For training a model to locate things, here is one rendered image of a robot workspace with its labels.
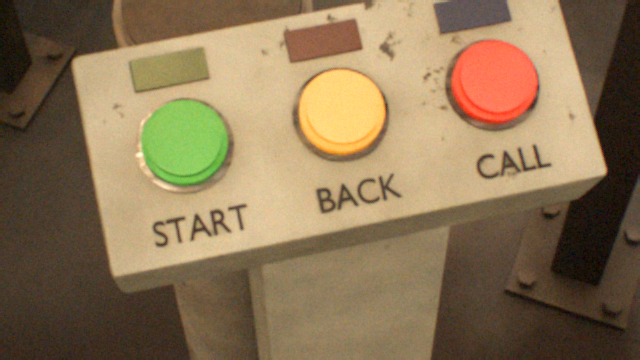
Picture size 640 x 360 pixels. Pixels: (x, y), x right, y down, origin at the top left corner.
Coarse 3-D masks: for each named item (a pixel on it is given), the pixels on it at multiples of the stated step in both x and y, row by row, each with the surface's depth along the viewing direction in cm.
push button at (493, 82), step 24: (480, 48) 59; (504, 48) 59; (456, 72) 58; (480, 72) 58; (504, 72) 58; (528, 72) 58; (456, 96) 58; (480, 96) 58; (504, 96) 58; (528, 96) 58; (480, 120) 58; (504, 120) 58
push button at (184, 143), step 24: (168, 120) 57; (192, 120) 57; (216, 120) 57; (144, 144) 57; (168, 144) 56; (192, 144) 56; (216, 144) 57; (168, 168) 56; (192, 168) 56; (216, 168) 57
